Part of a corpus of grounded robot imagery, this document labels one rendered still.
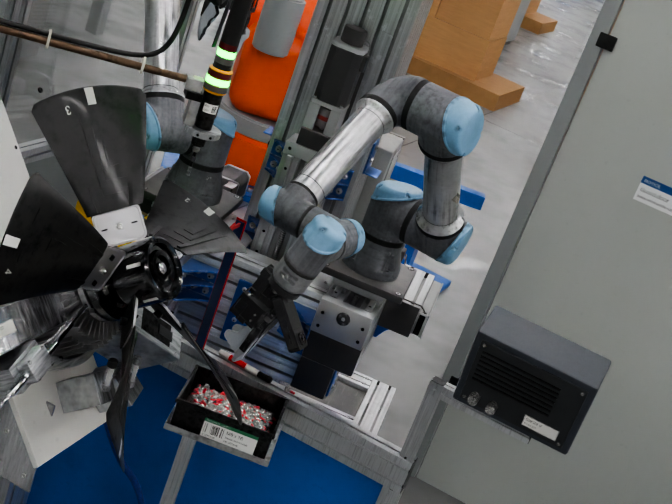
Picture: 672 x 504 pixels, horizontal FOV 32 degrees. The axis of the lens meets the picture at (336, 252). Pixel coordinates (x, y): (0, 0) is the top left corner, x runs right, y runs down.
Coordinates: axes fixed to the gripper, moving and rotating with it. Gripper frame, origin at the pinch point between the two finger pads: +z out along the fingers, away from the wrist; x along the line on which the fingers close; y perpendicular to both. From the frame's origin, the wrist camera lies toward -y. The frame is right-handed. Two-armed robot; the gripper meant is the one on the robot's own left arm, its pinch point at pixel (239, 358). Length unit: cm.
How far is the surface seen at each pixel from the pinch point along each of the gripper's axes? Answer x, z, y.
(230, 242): -8.3, -13.6, 17.7
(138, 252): 25.8, -17.6, 22.3
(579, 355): -24, -40, -50
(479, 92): -766, 119, 95
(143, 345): 10.2, 6.5, 15.0
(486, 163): -603, 113, 38
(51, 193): 45, -26, 34
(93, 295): 28.7, -6.4, 23.6
